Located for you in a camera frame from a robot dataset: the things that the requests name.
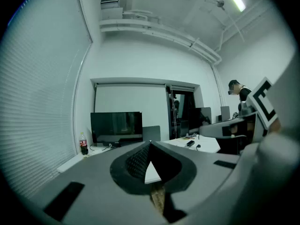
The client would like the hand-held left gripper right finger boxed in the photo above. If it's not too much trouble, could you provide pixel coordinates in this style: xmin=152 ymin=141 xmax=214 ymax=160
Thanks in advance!
xmin=150 ymin=141 xmax=240 ymax=225

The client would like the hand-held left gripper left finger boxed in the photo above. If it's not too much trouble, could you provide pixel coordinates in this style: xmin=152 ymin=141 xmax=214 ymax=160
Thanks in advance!
xmin=30 ymin=141 xmax=162 ymax=225

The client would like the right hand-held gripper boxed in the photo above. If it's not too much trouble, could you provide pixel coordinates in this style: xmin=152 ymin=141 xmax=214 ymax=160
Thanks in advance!
xmin=187 ymin=43 xmax=300 ymax=225

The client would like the person's right forearm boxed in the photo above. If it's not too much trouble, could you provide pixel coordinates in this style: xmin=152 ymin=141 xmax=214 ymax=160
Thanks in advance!
xmin=268 ymin=117 xmax=282 ymax=135

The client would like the dark soda bottle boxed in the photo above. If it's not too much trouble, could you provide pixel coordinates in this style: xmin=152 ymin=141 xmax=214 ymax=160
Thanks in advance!
xmin=79 ymin=132 xmax=90 ymax=156

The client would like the gray desk partition panel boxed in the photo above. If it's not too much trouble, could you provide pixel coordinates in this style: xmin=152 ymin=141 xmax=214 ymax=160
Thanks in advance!
xmin=220 ymin=105 xmax=232 ymax=122
xmin=142 ymin=125 xmax=161 ymax=142

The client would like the dark side monitor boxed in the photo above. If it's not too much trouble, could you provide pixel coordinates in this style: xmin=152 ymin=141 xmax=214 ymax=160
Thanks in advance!
xmin=188 ymin=107 xmax=212 ymax=135

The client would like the black computer monitor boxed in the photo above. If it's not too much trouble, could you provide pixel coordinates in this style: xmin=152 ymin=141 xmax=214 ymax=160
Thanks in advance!
xmin=90 ymin=111 xmax=143 ymax=148

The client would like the dark glass window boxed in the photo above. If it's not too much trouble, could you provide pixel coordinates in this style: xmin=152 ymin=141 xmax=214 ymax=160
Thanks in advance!
xmin=166 ymin=85 xmax=195 ymax=140

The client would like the white roller blind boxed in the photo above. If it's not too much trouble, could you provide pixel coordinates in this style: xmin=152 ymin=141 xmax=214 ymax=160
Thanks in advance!
xmin=94 ymin=83 xmax=167 ymax=142

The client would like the white venetian window blind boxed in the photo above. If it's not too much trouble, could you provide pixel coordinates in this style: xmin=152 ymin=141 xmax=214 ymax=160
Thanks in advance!
xmin=0 ymin=0 xmax=94 ymax=200

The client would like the white ceiling pipe run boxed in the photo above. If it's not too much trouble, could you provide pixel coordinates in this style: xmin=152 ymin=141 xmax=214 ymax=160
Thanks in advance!
xmin=99 ymin=9 xmax=223 ymax=64

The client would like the white air conditioning unit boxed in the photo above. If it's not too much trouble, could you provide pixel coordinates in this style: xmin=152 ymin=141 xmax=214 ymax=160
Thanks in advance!
xmin=100 ymin=0 xmax=124 ymax=21

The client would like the black monitor cable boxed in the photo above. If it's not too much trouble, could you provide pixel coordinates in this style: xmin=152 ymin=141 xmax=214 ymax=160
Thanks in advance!
xmin=90 ymin=143 xmax=113 ymax=152

